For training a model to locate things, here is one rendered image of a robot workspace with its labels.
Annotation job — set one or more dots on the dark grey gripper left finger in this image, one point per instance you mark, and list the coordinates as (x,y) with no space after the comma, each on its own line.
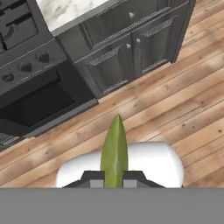
(92,178)

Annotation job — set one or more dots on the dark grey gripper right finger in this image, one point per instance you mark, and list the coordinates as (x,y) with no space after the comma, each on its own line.
(134,178)

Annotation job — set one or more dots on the green lemon wedge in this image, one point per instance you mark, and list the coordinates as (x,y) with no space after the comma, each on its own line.
(114,151)

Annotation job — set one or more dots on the white rounded object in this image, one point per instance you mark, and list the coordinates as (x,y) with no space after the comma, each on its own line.
(154,163)

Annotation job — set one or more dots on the black oven door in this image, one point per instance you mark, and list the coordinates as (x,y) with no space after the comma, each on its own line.
(43,102)

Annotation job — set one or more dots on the dark grey cupboard door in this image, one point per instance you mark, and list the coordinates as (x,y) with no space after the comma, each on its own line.
(154,43)
(108,70)

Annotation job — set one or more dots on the black stove knob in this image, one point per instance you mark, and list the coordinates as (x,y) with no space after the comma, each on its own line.
(43,57)
(25,67)
(8,77)

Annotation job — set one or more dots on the silver cupboard door knob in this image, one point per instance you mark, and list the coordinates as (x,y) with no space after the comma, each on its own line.
(128,45)
(138,40)

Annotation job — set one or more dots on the black stove with oven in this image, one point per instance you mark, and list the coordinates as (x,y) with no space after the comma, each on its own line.
(26,58)

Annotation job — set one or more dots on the dark grey drawer front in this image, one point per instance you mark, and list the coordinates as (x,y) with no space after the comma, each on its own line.
(116,20)

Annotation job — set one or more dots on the silver drawer knob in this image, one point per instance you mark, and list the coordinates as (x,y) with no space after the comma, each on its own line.
(131,14)

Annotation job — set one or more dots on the dark grey cupboard unit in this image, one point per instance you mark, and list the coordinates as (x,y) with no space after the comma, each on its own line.
(186,17)

